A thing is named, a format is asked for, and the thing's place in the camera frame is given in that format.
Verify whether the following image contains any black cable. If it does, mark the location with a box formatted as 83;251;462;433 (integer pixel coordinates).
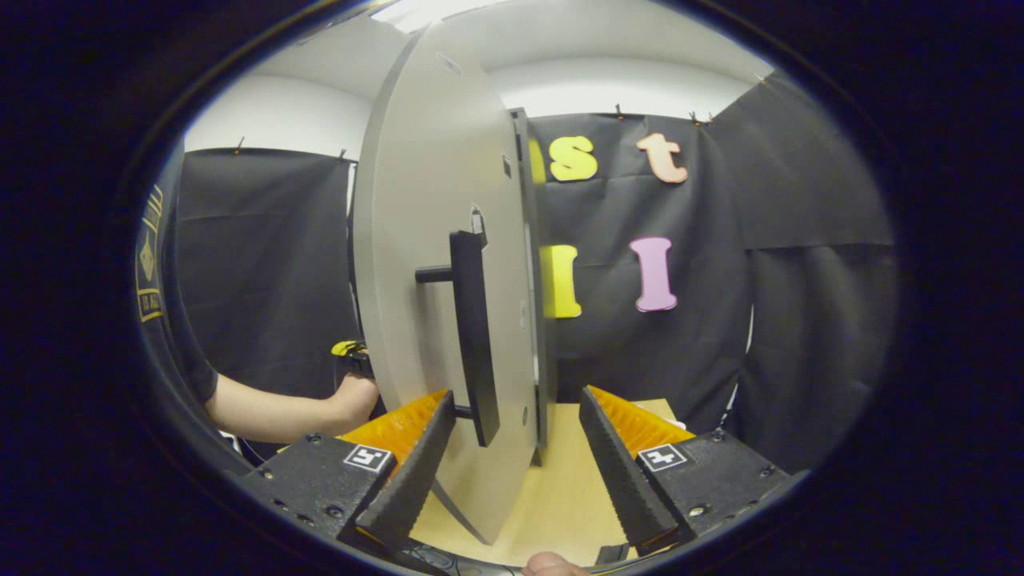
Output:
400;538;521;576

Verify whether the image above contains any grey cabinet door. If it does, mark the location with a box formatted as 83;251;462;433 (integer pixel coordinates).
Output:
352;22;538;546

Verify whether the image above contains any black backdrop cloth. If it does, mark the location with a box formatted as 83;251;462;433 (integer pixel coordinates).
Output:
160;70;897;477

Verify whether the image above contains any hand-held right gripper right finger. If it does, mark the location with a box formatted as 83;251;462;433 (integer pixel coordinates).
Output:
578;385;793;558

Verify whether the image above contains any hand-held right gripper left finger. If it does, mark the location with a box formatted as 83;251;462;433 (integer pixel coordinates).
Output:
240;390;458;553

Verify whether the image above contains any black cabinet door handle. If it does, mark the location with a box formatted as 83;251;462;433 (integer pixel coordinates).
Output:
414;230;502;448

